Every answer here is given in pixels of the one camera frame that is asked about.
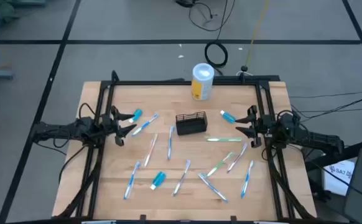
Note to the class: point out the purple white toothbrush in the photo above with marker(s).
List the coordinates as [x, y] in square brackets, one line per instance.
[237, 157]
[181, 178]

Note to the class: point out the small black ball mount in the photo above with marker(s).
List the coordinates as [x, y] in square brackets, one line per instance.
[244, 68]

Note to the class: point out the teal tube with white cap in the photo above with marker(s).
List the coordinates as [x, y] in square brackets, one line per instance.
[136, 115]
[229, 117]
[158, 180]

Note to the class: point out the black aluminium table frame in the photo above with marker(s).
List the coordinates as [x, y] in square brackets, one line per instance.
[153, 83]

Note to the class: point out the green white toothbrush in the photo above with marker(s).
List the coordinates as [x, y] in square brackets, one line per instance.
[224, 139]
[219, 164]

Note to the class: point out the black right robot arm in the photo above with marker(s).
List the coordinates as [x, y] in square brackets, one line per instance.
[318, 140]

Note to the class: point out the black stand beam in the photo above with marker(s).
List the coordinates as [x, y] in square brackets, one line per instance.
[339, 154]

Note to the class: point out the black power adapter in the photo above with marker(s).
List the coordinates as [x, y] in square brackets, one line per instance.
[184, 3]

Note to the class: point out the white yellow wipes canister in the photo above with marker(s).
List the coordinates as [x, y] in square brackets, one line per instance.
[202, 87]

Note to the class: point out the white paper sign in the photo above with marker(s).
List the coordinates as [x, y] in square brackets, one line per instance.
[333, 186]

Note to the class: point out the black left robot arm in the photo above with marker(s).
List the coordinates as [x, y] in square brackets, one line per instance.
[59, 130]

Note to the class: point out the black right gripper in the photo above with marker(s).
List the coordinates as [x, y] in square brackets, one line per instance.
[263, 126]

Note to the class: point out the orange white toothbrush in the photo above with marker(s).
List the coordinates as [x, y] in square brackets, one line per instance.
[150, 150]

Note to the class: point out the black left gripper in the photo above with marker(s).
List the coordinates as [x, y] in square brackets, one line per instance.
[108, 124]

